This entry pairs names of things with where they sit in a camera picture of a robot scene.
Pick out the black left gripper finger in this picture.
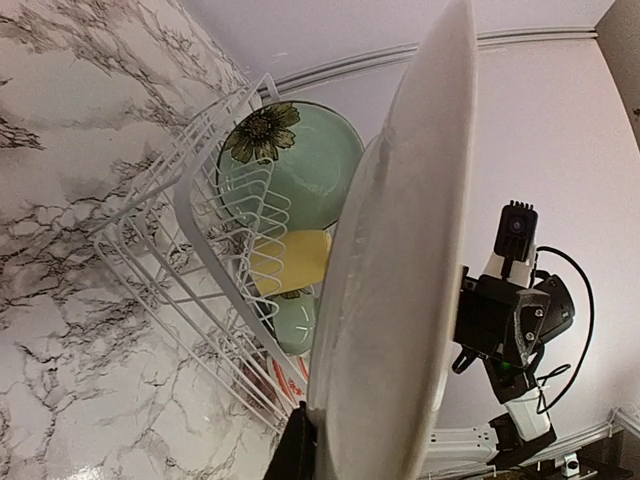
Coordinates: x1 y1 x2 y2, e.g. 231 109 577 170
263 401 317 480

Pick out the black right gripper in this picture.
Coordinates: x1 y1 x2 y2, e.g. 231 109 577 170
452 267 553 370

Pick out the white red patterned bowl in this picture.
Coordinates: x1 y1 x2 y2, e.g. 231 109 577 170
266 353 309 412

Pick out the red teal floral plate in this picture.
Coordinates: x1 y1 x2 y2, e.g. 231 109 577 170
307 1 477 479

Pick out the pale green flower plate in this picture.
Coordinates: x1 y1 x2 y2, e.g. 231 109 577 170
214 101 364 231

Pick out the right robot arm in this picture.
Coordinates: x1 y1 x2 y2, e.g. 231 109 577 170
452 275 575 468

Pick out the pale green bowl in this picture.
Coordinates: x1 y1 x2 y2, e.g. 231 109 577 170
256 289 317 355

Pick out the yellow mug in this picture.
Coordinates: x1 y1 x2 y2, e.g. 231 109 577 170
250 230 332 296

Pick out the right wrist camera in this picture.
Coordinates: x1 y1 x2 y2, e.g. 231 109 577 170
484 200 538 287

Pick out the front aluminium table rail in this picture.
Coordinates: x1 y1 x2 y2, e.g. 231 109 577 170
419 404 640 480

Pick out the white wire dish rack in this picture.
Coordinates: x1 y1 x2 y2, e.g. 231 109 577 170
91 75 304 432

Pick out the right aluminium frame post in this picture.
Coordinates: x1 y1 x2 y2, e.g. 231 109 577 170
273 27 598 95

